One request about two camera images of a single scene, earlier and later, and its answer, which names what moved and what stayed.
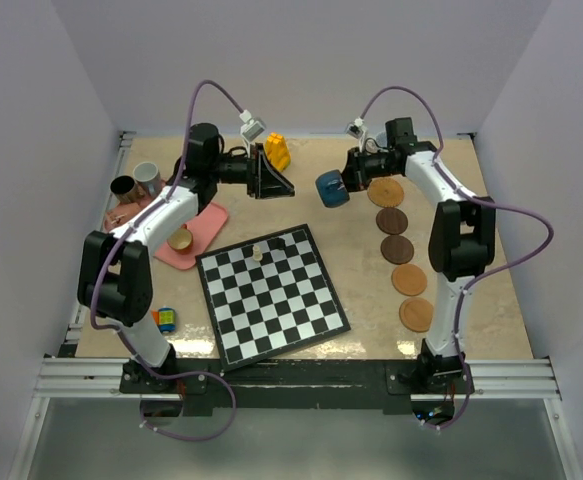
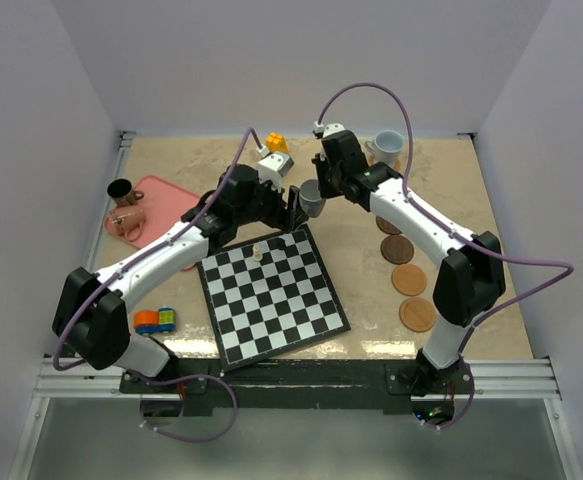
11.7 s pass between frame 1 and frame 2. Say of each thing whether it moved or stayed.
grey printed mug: moved
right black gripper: moved
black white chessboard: stayed
